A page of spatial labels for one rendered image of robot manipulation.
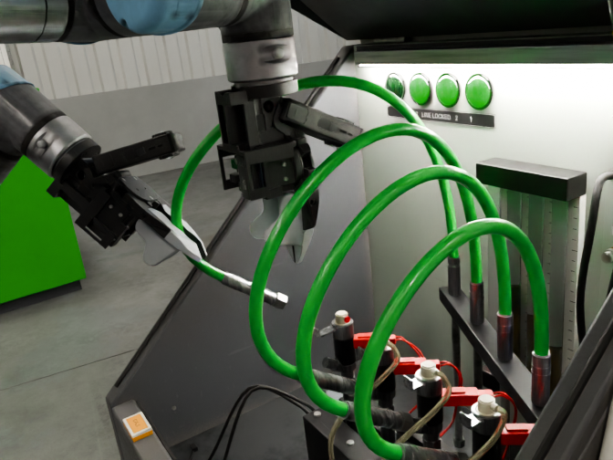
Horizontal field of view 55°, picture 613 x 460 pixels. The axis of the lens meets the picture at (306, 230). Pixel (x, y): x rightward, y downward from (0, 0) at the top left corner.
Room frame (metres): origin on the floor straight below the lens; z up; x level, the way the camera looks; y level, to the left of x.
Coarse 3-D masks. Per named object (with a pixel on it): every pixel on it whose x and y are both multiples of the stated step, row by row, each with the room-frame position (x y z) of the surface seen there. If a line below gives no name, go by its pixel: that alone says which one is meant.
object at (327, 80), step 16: (304, 80) 0.76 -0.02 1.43; (320, 80) 0.76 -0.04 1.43; (336, 80) 0.76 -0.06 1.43; (352, 80) 0.76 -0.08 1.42; (368, 80) 0.77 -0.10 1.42; (384, 96) 0.77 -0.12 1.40; (400, 112) 0.77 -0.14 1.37; (208, 144) 0.74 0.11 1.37; (192, 160) 0.73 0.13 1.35; (432, 160) 0.78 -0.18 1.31; (176, 192) 0.73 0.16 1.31; (448, 192) 0.78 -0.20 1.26; (176, 208) 0.73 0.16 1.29; (448, 208) 0.78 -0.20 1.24; (176, 224) 0.73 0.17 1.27; (448, 224) 0.78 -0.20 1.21; (448, 256) 0.78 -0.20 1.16; (208, 272) 0.73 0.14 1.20; (224, 272) 0.74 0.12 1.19
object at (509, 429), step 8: (512, 424) 0.48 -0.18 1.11; (520, 424) 0.47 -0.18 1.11; (528, 424) 0.48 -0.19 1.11; (504, 432) 0.47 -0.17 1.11; (512, 432) 0.47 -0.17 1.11; (520, 432) 0.47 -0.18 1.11; (528, 432) 0.47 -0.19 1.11; (504, 440) 0.47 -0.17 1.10; (512, 440) 0.47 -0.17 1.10; (520, 440) 0.47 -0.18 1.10
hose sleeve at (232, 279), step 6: (228, 276) 0.74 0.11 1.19; (234, 276) 0.74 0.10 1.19; (222, 282) 0.74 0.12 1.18; (228, 282) 0.74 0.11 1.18; (234, 282) 0.74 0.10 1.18; (240, 282) 0.74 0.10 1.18; (246, 282) 0.74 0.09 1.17; (234, 288) 0.74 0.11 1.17; (240, 288) 0.74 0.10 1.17; (246, 288) 0.74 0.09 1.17; (246, 294) 0.74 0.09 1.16; (270, 294) 0.74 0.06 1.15; (276, 294) 0.75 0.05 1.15; (264, 300) 0.74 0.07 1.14; (270, 300) 0.74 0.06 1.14
